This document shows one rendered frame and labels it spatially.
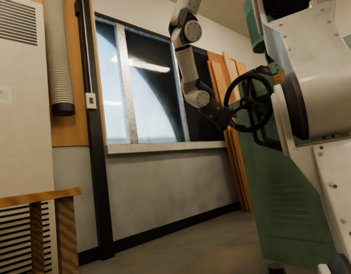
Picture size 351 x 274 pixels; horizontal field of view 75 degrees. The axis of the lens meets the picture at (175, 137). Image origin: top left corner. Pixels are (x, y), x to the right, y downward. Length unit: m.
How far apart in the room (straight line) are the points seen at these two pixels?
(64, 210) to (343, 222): 0.68
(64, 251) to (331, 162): 0.70
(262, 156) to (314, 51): 0.85
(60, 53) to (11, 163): 0.86
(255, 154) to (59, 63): 1.49
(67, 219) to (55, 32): 1.55
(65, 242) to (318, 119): 0.71
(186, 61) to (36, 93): 1.04
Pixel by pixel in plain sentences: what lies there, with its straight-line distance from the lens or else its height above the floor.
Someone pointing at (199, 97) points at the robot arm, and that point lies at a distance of 0.96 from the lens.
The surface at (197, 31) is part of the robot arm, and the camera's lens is 0.96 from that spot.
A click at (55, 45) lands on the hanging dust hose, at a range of 2.01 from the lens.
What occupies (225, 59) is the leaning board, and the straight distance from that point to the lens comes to 3.52.
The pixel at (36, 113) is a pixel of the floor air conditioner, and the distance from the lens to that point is 1.64.
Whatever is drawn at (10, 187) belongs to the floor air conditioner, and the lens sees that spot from 1.54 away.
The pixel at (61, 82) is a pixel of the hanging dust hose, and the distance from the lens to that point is 1.88.
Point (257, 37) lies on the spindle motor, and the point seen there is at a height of 1.24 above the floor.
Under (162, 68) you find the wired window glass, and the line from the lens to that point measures 2.78.
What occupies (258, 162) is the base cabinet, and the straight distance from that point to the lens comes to 1.36.
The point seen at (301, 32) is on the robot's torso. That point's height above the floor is 0.78.
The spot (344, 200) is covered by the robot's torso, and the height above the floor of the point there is 0.44.
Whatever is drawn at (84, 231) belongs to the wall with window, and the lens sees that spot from 1.95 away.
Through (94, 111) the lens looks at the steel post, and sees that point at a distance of 1.99.
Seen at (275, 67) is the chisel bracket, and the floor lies 1.04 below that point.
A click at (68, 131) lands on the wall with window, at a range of 1.95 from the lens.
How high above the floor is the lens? 0.52
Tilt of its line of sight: 10 degrees up
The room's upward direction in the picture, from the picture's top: 9 degrees counter-clockwise
